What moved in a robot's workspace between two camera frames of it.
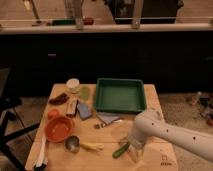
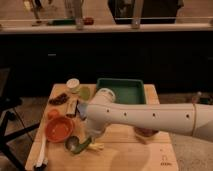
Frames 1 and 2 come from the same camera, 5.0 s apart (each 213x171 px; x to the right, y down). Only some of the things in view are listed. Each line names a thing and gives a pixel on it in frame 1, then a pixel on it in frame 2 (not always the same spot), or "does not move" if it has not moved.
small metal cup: (72, 144) does not move
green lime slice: (84, 92) does not move
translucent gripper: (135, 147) → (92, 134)
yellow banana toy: (92, 146) does not move
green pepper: (120, 150) → (82, 146)
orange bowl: (58, 128) does not move
